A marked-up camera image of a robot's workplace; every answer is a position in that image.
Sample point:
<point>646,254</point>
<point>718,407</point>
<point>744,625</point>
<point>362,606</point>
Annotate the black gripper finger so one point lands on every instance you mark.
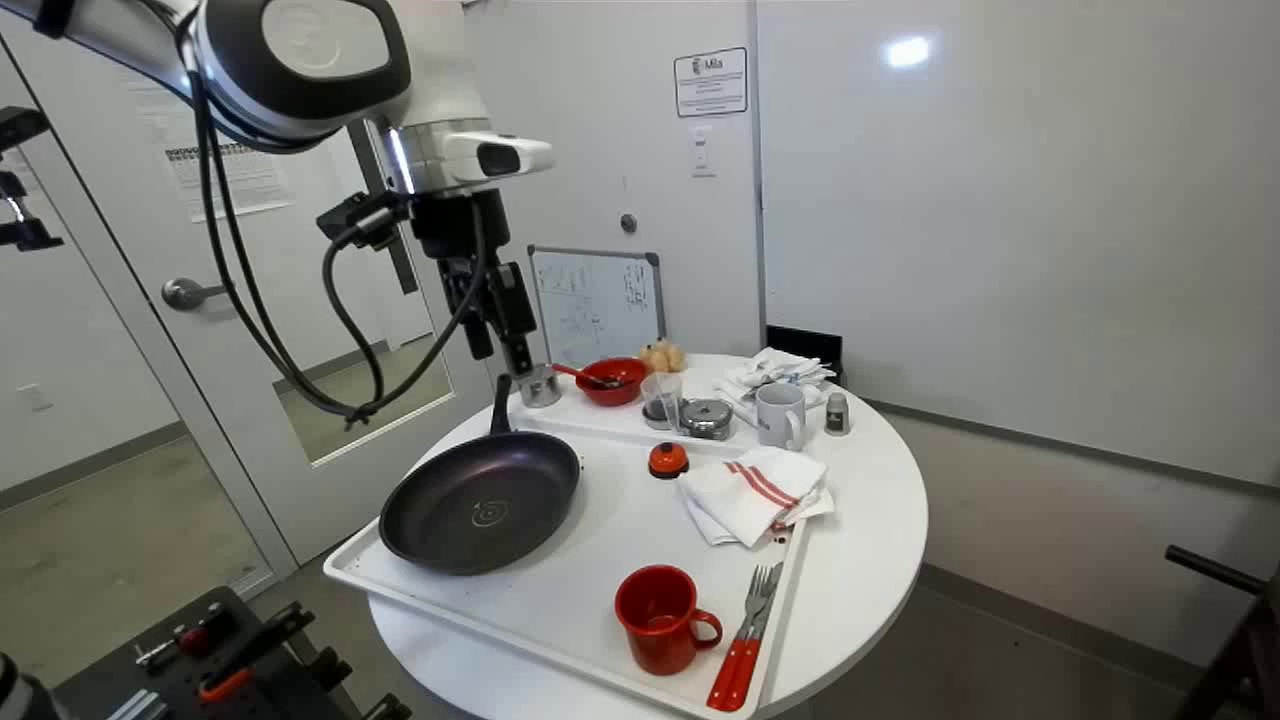
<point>517,344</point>

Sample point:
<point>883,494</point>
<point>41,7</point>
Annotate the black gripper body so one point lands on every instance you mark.
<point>487,295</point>

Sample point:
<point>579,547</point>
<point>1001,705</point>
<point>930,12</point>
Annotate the white red-striped towel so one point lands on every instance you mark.
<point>744,499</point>

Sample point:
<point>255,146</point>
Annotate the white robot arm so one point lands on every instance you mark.
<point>289,72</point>

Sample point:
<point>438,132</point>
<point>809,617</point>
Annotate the black frying pan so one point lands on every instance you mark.
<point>487,503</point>

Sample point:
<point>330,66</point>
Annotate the small whiteboard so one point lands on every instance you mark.
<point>596,305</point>

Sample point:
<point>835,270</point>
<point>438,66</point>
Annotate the red bowl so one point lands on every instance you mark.
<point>609,383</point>

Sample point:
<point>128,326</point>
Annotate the glass jar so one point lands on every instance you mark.
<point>660,399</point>

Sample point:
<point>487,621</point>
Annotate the small orange round object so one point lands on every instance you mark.
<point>666,460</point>

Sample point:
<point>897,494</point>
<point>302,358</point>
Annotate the metal round tin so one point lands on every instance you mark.
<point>705,418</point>

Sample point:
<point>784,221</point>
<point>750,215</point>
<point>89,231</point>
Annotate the white mug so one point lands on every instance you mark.
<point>781,413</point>

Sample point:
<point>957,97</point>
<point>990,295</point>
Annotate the white tray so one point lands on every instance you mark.
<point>556,600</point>

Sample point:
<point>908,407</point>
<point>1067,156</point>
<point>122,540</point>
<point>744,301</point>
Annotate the red mug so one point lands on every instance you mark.
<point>660,617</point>

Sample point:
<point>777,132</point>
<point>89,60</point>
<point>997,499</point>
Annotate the wall light switch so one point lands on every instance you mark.
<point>701,155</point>

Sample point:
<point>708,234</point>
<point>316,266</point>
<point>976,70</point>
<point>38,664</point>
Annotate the wall sign placard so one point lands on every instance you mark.
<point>708,82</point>

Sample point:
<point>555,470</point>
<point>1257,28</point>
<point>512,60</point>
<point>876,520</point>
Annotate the door handle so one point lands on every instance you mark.
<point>190,295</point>

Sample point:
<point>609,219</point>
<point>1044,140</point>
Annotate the orange-handled clamp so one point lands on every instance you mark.
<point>261,670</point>

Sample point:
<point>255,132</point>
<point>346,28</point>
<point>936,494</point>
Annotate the red-handled knife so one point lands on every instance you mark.
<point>729,691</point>

